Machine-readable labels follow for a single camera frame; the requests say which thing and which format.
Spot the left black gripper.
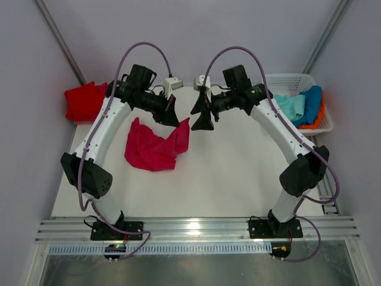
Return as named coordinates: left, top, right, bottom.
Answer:
left=135, top=91, right=180, bottom=128

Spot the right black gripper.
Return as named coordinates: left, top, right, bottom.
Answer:
left=191, top=89, right=237, bottom=131

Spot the magenta t shirt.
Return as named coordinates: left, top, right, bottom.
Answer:
left=124, top=118, right=190, bottom=172

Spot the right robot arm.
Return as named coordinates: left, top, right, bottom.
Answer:
left=191, top=64, right=329, bottom=238

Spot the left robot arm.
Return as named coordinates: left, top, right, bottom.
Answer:
left=61, top=64, right=183, bottom=240

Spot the red folded t shirt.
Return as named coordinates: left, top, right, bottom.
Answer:
left=64, top=82, right=105, bottom=124

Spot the mint green t shirt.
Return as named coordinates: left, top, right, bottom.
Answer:
left=273, top=94, right=305, bottom=122

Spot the white plastic basket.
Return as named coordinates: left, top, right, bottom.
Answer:
left=266, top=73, right=333, bottom=136

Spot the blue t shirt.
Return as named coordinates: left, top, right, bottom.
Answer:
left=290, top=85, right=323, bottom=129

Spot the orange t shirt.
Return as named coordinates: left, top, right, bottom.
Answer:
left=297, top=91, right=326, bottom=130

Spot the left controller board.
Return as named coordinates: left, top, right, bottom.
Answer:
left=104, top=244, right=126, bottom=260

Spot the controller board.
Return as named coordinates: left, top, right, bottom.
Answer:
left=104, top=244, right=126, bottom=260
left=270, top=242, right=292, bottom=259

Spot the right controller board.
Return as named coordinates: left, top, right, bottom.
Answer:
left=270, top=242, right=292, bottom=259

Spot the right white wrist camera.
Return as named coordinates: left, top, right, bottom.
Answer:
left=193, top=74, right=211, bottom=99

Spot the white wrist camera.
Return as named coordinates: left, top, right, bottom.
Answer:
left=193, top=74, right=211, bottom=99
left=163, top=77, right=183, bottom=99

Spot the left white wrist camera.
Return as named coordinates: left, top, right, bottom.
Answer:
left=163, top=77, right=183, bottom=99

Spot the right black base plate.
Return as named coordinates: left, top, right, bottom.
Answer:
left=248, top=216, right=304, bottom=239

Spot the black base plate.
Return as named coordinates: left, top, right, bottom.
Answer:
left=248, top=216, right=304, bottom=239
left=90, top=220, right=144, bottom=241

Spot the slotted grey cable duct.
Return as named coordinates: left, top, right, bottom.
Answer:
left=48, top=241, right=271, bottom=256

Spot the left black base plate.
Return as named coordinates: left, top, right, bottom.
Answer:
left=90, top=220, right=144, bottom=241

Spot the aluminium mounting rail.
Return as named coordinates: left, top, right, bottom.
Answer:
left=35, top=216, right=360, bottom=243

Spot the right corner frame post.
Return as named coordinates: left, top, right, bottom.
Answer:
left=302, top=0, right=353, bottom=74

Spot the corner frame post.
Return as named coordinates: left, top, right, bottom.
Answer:
left=32, top=0, right=87, bottom=85
left=302, top=0, right=353, bottom=74

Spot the left corner frame post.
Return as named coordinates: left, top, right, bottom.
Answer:
left=32, top=0, right=87, bottom=85

